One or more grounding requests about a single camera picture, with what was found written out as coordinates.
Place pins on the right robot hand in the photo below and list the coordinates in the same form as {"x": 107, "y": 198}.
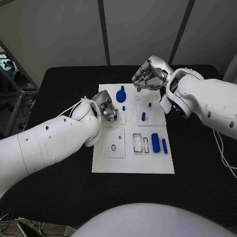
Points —
{"x": 153, "y": 75}

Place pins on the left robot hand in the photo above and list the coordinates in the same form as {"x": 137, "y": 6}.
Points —
{"x": 105, "y": 103}

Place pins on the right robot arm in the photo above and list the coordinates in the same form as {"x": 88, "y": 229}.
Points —
{"x": 210, "y": 101}

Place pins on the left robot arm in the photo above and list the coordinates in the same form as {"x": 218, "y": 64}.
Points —
{"x": 44, "y": 140}

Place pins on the white task board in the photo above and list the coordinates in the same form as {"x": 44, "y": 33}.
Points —
{"x": 132, "y": 160}

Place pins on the blue gear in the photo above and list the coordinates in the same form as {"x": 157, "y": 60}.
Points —
{"x": 120, "y": 96}

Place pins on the blue short cylinder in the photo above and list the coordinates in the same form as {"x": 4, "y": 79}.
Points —
{"x": 143, "y": 116}

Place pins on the large blue cylinder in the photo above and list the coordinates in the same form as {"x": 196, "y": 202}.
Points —
{"x": 155, "y": 142}

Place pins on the thin blue cylinder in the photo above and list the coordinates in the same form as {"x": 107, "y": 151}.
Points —
{"x": 164, "y": 146}

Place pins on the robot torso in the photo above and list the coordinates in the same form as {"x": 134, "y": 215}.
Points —
{"x": 151, "y": 223}

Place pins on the metal frame rack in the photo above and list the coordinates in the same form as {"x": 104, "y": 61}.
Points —
{"x": 12, "y": 106}

